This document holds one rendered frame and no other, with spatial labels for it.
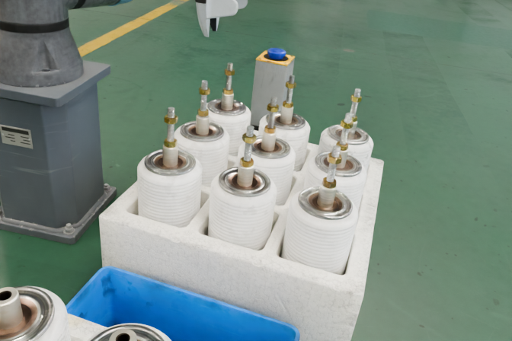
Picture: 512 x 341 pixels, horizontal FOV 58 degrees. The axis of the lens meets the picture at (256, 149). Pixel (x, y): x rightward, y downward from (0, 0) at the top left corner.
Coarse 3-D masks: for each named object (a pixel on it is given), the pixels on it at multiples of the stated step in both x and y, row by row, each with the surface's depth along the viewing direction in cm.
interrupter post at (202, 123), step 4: (208, 116) 78; (196, 120) 78; (200, 120) 77; (204, 120) 77; (208, 120) 78; (196, 124) 78; (200, 124) 77; (204, 124) 77; (208, 124) 78; (196, 128) 78; (200, 128) 78; (204, 128) 78; (208, 128) 78; (200, 132) 78; (204, 132) 78; (208, 132) 79
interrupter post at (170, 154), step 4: (164, 148) 67; (168, 148) 67; (172, 148) 67; (176, 148) 67; (164, 152) 67; (168, 152) 67; (172, 152) 67; (176, 152) 68; (164, 156) 68; (168, 156) 67; (172, 156) 67; (176, 156) 68; (164, 160) 68; (168, 160) 68; (172, 160) 68; (176, 160) 68; (164, 164) 68; (168, 164) 68; (172, 164) 68; (176, 164) 69
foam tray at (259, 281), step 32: (128, 192) 74; (128, 224) 67; (160, 224) 67; (192, 224) 68; (128, 256) 69; (160, 256) 67; (192, 256) 65; (224, 256) 63; (256, 256) 63; (352, 256) 65; (192, 288) 68; (224, 288) 66; (256, 288) 64; (288, 288) 62; (320, 288) 61; (352, 288) 60; (288, 320) 65; (320, 320) 63; (352, 320) 61
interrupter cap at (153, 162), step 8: (152, 152) 70; (160, 152) 71; (184, 152) 71; (152, 160) 69; (160, 160) 69; (184, 160) 70; (192, 160) 70; (152, 168) 67; (160, 168) 67; (168, 168) 67; (176, 168) 67; (184, 168) 68; (192, 168) 68; (168, 176) 66
